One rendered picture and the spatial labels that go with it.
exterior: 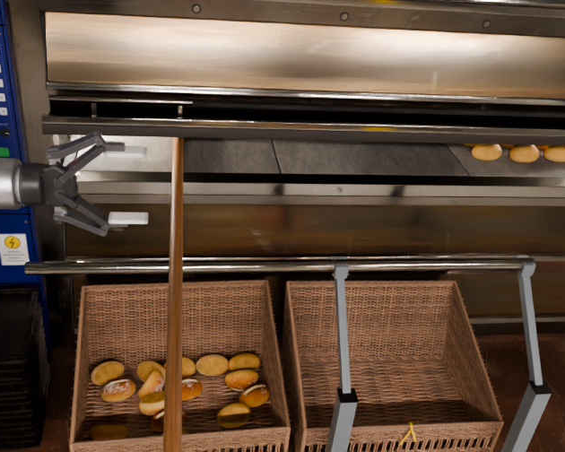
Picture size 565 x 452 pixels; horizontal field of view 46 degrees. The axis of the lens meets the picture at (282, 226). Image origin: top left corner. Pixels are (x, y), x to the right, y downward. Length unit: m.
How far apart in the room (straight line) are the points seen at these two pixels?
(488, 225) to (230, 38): 0.99
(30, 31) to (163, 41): 0.31
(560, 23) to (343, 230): 0.80
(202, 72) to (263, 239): 0.54
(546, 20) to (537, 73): 0.14
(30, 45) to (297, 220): 0.85
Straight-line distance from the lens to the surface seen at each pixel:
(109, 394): 2.00
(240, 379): 2.00
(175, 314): 1.35
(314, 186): 1.88
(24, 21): 1.70
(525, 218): 2.20
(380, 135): 1.68
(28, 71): 1.74
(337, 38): 1.74
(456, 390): 2.19
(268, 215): 1.93
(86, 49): 1.70
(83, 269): 1.54
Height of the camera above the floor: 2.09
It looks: 33 degrees down
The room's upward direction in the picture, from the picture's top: 6 degrees clockwise
